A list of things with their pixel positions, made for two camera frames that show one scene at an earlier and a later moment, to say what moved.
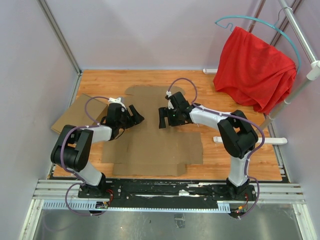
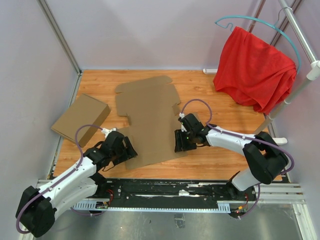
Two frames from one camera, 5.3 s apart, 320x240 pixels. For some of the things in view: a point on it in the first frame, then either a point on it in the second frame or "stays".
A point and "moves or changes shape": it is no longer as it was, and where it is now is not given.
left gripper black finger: [136, 118] to [130, 152]
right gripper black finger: [165, 111] to [181, 140]
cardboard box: [144, 149] moves or changes shape
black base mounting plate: [170, 191] stays
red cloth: [251, 71] stays
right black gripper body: [177, 121] to [192, 145]
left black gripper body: [125, 121] to [118, 155]
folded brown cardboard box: [76, 115] stays
